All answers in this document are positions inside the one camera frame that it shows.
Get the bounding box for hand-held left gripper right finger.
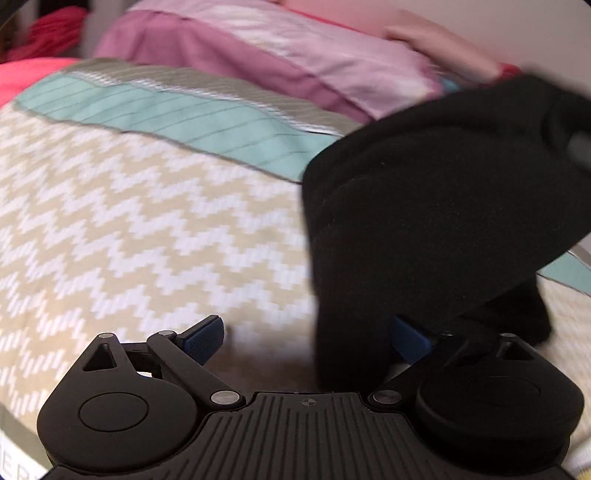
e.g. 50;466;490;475
368;316;542;411

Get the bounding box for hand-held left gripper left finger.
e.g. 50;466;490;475
81;315;246;411

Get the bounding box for black pants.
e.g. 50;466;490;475
302;74;591;394

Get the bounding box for beige zigzag quilt teal border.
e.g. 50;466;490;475
0;57;591;467

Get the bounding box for pink floral duvet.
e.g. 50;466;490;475
92;0;459;124

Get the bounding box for coral pink cloth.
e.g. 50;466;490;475
0;57;80;110

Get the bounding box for peach pillow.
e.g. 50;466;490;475
281;0;505;85

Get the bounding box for red knitted blanket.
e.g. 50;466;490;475
6;8;89;64

